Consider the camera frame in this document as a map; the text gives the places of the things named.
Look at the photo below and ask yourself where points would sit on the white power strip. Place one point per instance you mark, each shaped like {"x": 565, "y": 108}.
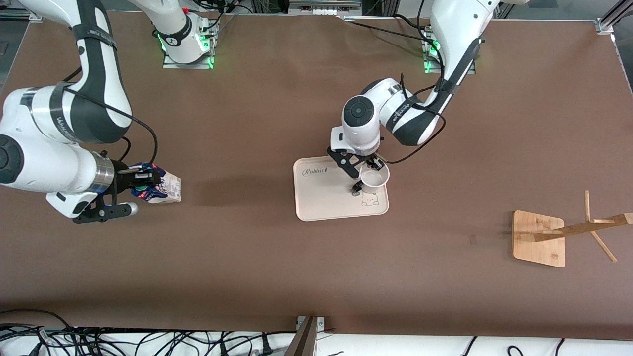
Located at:
{"x": 324, "y": 7}

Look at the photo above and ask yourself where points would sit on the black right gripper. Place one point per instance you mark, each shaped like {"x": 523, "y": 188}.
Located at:
{"x": 120, "y": 178}

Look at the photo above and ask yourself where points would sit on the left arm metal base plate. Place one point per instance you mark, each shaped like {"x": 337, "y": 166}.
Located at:
{"x": 430, "y": 70}

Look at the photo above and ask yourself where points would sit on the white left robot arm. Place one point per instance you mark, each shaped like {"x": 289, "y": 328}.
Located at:
{"x": 366, "y": 128}

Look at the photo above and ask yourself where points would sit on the wooden mug stand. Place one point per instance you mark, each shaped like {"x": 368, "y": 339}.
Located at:
{"x": 539, "y": 237}

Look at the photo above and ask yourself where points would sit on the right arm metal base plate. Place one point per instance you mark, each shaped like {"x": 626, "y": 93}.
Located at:
{"x": 188, "y": 65}

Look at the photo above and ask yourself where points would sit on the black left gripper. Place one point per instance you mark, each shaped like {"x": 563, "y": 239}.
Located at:
{"x": 372, "y": 161}

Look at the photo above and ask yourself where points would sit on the aluminium frame profile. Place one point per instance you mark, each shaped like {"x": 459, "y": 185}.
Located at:
{"x": 34, "y": 17}
{"x": 610, "y": 22}

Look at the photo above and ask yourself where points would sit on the grey metal bar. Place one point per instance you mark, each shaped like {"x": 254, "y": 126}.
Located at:
{"x": 302, "y": 341}

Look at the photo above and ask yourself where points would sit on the metal corner bracket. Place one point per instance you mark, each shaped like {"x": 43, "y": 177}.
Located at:
{"x": 321, "y": 324}

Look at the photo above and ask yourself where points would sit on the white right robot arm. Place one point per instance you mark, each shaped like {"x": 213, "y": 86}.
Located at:
{"x": 49, "y": 163}

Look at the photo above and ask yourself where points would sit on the blue milk carton green cap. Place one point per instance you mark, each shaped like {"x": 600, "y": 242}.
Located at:
{"x": 168, "y": 190}

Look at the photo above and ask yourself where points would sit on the cream rabbit print tray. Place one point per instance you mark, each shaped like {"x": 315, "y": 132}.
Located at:
{"x": 326, "y": 198}

